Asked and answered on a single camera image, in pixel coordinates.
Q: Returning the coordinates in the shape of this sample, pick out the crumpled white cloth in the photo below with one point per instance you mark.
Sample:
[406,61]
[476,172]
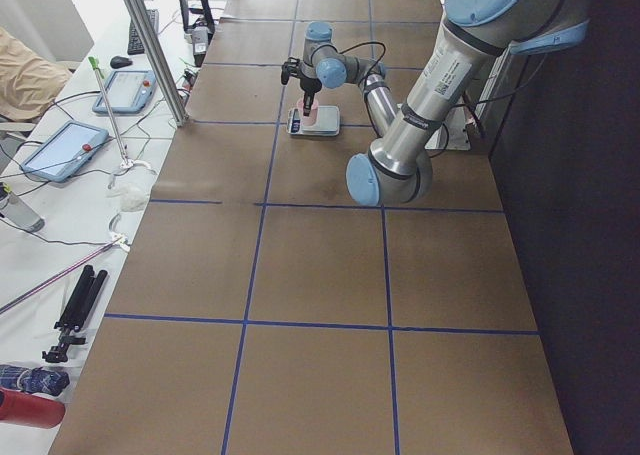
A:
[130,197]

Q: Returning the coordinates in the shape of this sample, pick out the red water bottle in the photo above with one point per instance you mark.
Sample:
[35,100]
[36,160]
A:
[29,410]

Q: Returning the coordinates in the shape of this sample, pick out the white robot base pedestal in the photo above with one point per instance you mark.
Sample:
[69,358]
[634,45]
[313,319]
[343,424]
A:
[452,135]

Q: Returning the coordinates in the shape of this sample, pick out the black computer mouse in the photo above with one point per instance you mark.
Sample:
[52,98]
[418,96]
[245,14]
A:
[118,62]

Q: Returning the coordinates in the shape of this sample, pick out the aluminium frame post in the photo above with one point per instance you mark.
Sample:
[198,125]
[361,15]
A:
[156,57]

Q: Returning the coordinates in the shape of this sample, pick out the grabber stick green tip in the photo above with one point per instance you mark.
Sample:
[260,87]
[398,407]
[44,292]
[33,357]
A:
[127,163]

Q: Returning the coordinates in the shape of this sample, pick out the pink grabber stick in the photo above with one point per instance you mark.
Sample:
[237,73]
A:
[117,239]

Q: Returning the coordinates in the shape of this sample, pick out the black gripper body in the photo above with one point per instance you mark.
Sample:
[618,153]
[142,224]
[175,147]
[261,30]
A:
[308,83]

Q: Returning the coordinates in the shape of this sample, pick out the blue folded umbrella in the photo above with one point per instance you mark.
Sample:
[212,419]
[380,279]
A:
[34,380]

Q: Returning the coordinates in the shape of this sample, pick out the person in beige shirt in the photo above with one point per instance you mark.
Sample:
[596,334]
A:
[29,83]

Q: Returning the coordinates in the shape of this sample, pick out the pink cup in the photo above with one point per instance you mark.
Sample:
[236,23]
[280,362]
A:
[308,119]

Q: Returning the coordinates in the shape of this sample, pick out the teach pendant tablet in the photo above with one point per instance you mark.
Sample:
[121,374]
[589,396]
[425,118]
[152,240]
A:
[65,152]
[129,91]

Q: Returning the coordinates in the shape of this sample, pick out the far teach pendant tablet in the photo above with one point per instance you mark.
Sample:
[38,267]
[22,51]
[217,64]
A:
[129,91]

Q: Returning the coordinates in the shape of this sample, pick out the black folded tripod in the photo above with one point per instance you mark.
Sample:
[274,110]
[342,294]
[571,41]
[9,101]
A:
[75,314]

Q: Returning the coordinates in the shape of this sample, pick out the near teach pendant tablet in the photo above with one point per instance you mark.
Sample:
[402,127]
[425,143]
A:
[65,152]

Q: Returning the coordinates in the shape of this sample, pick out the grey water bottle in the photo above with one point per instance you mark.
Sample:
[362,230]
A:
[18,211]

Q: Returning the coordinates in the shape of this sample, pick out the digital kitchen scale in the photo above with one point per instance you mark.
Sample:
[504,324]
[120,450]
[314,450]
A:
[326,122]

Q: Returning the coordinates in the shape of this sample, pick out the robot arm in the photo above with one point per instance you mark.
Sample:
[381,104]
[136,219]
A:
[396,168]

